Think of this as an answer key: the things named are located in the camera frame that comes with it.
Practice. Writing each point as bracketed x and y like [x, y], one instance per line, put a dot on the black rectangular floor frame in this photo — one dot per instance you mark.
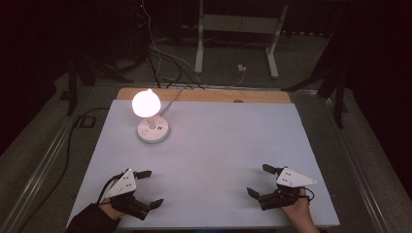
[85, 121]

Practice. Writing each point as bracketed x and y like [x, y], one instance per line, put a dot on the small white plug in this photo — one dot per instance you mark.
[241, 68]

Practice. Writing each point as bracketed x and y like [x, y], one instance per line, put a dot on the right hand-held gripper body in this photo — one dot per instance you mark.
[291, 178]

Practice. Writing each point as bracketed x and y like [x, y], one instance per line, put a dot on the person's right hand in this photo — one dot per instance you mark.
[299, 215]

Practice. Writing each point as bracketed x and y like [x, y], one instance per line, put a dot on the black tripod stand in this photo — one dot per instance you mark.
[73, 84]
[338, 97]

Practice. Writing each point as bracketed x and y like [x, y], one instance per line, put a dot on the glowing white globe lamp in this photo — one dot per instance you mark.
[146, 103]

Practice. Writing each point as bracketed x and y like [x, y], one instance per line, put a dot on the white metal stand frame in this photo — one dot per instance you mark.
[238, 24]

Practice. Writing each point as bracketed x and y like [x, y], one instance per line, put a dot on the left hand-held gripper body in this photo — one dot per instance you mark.
[121, 187]

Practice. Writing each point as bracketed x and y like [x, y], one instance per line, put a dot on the person's left hand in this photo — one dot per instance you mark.
[110, 212]

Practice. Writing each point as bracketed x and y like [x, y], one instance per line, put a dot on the metal floor rail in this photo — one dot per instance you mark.
[42, 161]
[353, 161]

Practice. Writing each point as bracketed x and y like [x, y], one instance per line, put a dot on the pale grey table mat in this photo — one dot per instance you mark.
[210, 155]

